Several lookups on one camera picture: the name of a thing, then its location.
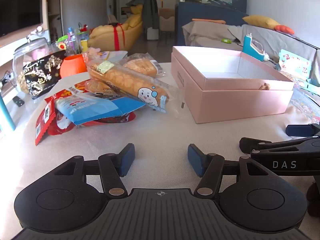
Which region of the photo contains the white low table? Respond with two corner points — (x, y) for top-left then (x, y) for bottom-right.
(99, 51), (128, 63)

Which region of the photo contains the red twist snack packet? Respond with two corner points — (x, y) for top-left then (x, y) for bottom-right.
(35, 97), (57, 147)

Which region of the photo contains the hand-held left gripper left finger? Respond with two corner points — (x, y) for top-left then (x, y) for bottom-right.
(51, 143), (136, 199)

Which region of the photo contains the teal pole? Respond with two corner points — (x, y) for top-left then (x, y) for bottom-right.
(0, 90), (15, 132)

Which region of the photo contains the blue snack packet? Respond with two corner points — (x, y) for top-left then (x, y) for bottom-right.
(54, 96), (147, 126)

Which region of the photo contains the rice cracker packet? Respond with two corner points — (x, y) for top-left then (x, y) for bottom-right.
(67, 79), (120, 98)

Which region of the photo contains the red yellow snack packet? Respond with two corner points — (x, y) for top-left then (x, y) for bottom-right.
(44, 89), (75, 105)

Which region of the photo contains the round bread packet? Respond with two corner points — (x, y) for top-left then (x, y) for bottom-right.
(122, 53), (165, 78)

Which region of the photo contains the colourful card box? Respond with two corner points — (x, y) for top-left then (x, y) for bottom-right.
(277, 49), (313, 79)

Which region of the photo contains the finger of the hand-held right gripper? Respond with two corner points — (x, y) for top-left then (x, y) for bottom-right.
(286, 123), (320, 139)
(239, 137), (273, 154)

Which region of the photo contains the red white snack pouch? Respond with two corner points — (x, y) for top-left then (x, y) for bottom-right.
(47, 110), (78, 136)

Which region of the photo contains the printed pink sheet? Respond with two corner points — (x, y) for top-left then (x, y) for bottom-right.
(291, 80), (320, 125)

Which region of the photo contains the orange pumpkin bucket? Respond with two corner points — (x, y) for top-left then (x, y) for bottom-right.
(59, 54), (88, 78)

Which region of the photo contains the yellow sofa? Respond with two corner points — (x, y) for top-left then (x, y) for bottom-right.
(89, 12), (144, 52)

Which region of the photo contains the blue cabinet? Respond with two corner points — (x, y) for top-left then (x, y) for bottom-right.
(176, 1), (248, 47)

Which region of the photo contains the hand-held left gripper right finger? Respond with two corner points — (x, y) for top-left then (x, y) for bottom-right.
(187, 143), (270, 199)

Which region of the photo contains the red ribbon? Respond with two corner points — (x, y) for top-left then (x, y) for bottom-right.
(111, 23), (125, 50)

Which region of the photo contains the orange pillow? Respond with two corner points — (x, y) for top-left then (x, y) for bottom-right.
(274, 25), (295, 35)

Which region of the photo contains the grey coat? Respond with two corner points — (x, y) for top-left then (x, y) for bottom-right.
(126, 0), (160, 29)

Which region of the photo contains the green yellow flower toy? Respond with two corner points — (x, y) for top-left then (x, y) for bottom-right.
(56, 36), (70, 52)

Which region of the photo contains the black snack bag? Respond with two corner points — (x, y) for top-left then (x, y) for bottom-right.
(22, 50), (67, 100)

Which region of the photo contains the television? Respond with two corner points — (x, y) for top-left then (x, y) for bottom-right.
(0, 0), (43, 38)

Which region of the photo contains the pink cardboard box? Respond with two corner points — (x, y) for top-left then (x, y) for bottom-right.
(171, 46), (295, 124)

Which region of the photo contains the white box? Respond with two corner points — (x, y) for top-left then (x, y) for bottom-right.
(146, 27), (159, 40)

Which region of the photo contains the pink plush toy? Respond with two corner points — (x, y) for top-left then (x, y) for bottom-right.
(86, 47), (101, 58)

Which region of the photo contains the yellow pillow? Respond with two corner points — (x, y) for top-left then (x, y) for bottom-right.
(242, 15), (282, 30)

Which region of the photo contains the grey sofa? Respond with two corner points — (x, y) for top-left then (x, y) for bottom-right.
(182, 20), (320, 80)

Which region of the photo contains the glass jar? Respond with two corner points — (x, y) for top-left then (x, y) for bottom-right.
(12, 37), (54, 94)

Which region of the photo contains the long bread packet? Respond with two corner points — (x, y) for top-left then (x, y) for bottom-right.
(85, 60), (185, 117)

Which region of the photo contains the wooden chair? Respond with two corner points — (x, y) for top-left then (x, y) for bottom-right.
(159, 8), (175, 40)

